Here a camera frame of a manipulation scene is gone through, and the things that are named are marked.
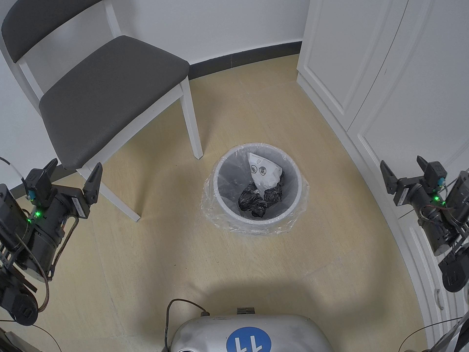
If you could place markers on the white trash bin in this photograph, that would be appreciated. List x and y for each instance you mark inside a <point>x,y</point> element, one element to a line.
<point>227,211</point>

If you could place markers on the grey padded white chair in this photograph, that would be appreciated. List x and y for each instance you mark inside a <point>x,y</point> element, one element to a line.
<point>110,86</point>

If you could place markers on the white wardrobe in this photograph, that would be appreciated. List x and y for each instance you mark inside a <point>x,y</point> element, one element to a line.
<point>366,50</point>

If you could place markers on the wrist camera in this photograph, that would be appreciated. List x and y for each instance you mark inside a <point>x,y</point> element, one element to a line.
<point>436,172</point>
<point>38,187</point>

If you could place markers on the black plastic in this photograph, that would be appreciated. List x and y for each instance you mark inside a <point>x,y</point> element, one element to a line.
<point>252,200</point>

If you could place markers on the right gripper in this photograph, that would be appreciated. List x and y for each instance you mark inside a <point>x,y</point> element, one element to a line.
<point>410,193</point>

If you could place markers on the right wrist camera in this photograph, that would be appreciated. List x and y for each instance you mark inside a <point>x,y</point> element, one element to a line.
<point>436,172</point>

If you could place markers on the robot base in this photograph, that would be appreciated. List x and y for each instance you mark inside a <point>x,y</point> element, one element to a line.
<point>220,332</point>

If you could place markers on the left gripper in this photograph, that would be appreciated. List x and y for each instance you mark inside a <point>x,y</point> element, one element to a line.
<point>73,204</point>

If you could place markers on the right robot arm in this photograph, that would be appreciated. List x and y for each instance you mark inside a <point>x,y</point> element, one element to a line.
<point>456,204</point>

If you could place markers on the white paper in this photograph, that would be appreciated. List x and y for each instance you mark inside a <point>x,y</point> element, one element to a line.
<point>265,174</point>

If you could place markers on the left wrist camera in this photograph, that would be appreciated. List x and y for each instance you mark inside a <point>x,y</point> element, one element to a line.
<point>38,187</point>

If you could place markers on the clear plastic bag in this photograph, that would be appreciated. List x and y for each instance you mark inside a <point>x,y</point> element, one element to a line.
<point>220,216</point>

